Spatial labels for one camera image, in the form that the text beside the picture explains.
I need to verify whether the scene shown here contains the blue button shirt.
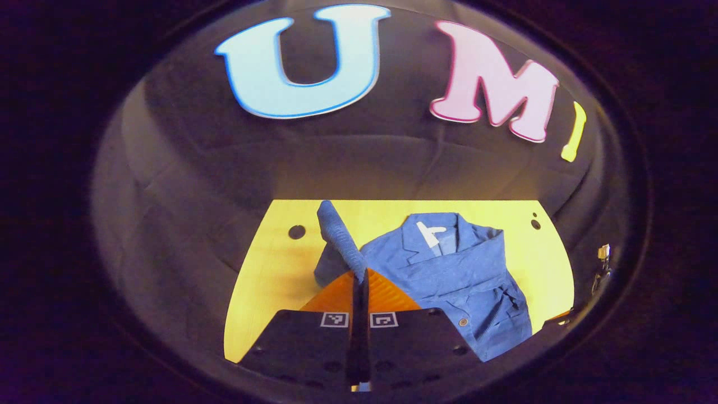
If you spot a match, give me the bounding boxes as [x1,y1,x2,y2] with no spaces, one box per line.
[313,201,533,363]

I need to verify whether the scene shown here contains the black backdrop cloth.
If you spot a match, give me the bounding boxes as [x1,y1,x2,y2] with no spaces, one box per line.
[93,0,640,360]

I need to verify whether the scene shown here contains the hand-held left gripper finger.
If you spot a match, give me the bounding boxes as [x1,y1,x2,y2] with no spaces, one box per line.
[238,268,362,393]
[361,268,483,393]

